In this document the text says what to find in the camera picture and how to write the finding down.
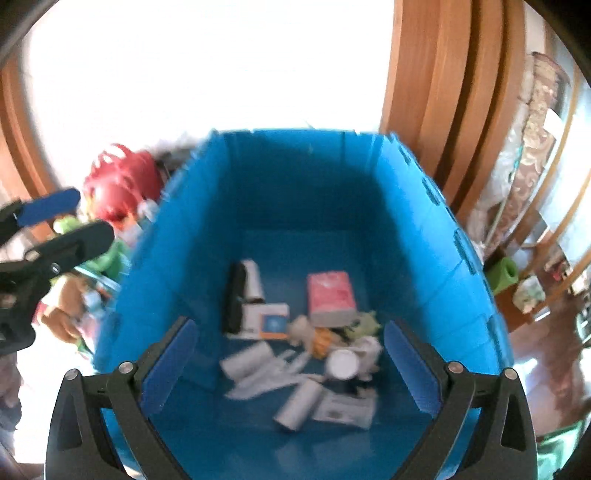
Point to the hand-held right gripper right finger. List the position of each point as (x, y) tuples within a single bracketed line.
[(413, 367)]

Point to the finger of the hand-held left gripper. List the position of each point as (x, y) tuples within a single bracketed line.
[(51, 203), (78, 244)]

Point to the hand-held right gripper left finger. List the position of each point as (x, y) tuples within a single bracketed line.
[(168, 364)]

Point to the green and white cloth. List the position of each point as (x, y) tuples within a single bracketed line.
[(364, 325)]

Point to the white paper roll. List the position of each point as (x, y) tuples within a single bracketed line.
[(247, 360), (298, 406), (253, 281)]

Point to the white printed packet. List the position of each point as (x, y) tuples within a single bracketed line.
[(346, 410)]

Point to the white paper sheet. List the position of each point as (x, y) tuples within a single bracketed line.
[(258, 386)]

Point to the black folding umbrella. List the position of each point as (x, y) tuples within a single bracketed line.
[(235, 300)]

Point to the pink tissue pack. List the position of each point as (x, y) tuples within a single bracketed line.
[(330, 295)]

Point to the white box blue orange print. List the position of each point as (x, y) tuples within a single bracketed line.
[(270, 323)]

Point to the blue plastic crate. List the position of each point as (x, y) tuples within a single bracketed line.
[(286, 194)]

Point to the person's left forearm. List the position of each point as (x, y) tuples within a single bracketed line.
[(9, 392)]

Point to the green frog plush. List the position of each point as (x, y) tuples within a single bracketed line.
[(113, 261)]

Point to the brown teddy bear plush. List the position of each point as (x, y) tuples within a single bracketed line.
[(62, 309)]

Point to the red plastic basket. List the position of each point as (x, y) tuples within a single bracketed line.
[(124, 184)]

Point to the green foam roll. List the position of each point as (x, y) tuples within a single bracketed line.
[(503, 274)]

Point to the cluttered shelf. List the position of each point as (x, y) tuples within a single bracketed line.
[(549, 277)]

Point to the rolled patterned carpet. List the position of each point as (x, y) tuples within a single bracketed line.
[(535, 138)]

